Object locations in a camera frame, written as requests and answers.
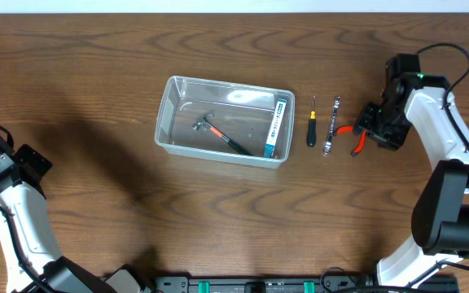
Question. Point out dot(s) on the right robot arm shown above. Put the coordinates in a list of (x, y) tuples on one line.
[(440, 219)]

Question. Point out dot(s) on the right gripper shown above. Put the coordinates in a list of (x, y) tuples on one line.
[(364, 120)]

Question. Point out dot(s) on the clear plastic container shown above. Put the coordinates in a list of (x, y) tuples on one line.
[(242, 112)]

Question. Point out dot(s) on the black yellow screwdriver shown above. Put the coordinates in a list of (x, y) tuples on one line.
[(311, 137)]

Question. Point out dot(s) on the orange handled pliers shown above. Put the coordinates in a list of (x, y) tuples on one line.
[(351, 129)]

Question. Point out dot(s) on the silver wrench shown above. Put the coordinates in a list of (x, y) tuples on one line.
[(328, 143)]

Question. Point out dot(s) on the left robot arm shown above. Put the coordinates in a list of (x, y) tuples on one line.
[(33, 258)]

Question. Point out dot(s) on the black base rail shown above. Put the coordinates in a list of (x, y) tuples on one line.
[(338, 282)]

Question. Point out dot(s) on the blue white cardboard box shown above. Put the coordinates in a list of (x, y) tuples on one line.
[(274, 129)]

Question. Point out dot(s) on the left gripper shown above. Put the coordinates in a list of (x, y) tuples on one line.
[(29, 159)]

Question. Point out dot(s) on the small hammer black orange handle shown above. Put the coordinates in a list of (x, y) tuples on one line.
[(204, 122)]

